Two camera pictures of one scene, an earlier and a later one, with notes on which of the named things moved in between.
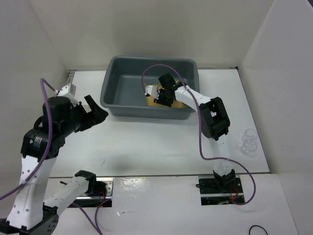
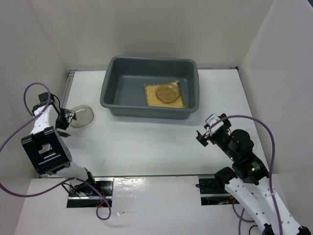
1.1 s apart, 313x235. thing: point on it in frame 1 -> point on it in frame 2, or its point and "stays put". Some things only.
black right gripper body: (163, 99) -> (220, 138)
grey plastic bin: (123, 94) stays put
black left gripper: (96, 116) -> (69, 115)
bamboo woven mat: (150, 100) stays put
